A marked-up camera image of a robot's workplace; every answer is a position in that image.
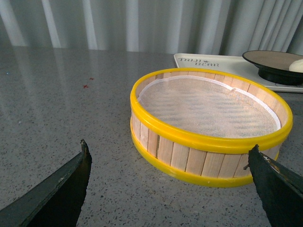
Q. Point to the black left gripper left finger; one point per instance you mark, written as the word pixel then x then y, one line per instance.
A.
pixel 57 200

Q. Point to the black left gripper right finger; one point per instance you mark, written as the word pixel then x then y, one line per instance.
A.
pixel 279 188

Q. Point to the beige plate with black rim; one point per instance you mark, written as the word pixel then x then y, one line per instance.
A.
pixel 274 66

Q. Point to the white steamed bun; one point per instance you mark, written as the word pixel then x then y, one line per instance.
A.
pixel 296 66

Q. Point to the white bear print tray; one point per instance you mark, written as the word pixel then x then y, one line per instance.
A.
pixel 233 65

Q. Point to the wooden steamer with yellow rims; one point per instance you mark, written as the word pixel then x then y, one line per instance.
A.
pixel 200 159

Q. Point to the white mesh steamer liner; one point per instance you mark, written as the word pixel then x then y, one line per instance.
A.
pixel 208 107

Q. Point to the grey pleated curtain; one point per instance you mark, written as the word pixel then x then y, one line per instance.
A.
pixel 220 27

